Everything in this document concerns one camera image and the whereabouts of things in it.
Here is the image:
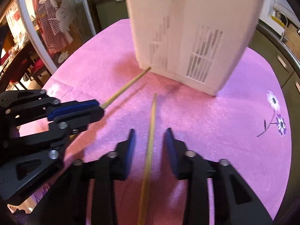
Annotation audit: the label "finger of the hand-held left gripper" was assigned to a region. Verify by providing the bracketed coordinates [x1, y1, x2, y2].
[0, 106, 105, 200]
[0, 90, 99, 126]

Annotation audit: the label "wooden chopstick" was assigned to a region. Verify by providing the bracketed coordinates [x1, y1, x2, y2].
[137, 93, 158, 225]
[100, 67, 152, 110]

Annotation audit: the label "small steel faucet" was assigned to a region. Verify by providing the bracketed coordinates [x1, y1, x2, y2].
[275, 12, 289, 41]

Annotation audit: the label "green kitchen cabinets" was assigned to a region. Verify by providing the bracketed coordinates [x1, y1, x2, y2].
[247, 20, 300, 105]

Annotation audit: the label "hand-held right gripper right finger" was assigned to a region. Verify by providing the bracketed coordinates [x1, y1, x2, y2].
[163, 128, 273, 225]

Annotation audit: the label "wooden cutting board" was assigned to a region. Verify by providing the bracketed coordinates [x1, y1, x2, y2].
[285, 23, 300, 50]

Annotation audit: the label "red cushioned chair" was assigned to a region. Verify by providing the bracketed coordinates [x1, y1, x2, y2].
[27, 58, 52, 88]

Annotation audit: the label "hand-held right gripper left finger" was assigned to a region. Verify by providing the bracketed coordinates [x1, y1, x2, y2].
[26, 128, 136, 225]

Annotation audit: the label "white plastic utensil holder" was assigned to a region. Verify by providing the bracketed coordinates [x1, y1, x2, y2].
[123, 0, 268, 96]

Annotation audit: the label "floral glass sliding door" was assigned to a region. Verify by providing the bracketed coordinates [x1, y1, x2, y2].
[16, 0, 97, 75]

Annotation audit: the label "yellow sink item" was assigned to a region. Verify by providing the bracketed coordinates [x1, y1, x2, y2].
[271, 15, 287, 28]

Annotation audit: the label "red checked apron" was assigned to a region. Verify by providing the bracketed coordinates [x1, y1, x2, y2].
[35, 0, 71, 55]

